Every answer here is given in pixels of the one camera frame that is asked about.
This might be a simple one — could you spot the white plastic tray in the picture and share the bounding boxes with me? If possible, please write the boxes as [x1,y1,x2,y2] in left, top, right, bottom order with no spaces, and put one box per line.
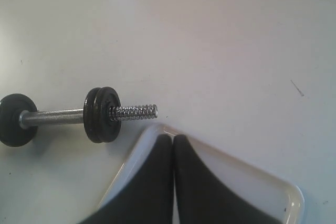
[97,123,305,223]

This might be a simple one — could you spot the chrome threaded dumbbell bar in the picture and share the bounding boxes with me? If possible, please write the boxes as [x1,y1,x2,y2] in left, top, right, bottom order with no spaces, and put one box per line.
[19,104,158,129]

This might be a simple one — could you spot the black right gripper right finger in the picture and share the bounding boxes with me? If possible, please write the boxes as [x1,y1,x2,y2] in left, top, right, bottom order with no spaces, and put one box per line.
[173,135,280,223]

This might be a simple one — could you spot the black weight plate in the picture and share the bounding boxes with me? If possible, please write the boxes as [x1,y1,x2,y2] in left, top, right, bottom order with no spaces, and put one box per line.
[1,93,38,147]
[93,87,121,143]
[83,87,102,143]

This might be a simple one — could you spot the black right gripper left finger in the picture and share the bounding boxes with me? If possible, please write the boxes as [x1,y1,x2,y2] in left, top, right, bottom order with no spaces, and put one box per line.
[83,134,174,223]

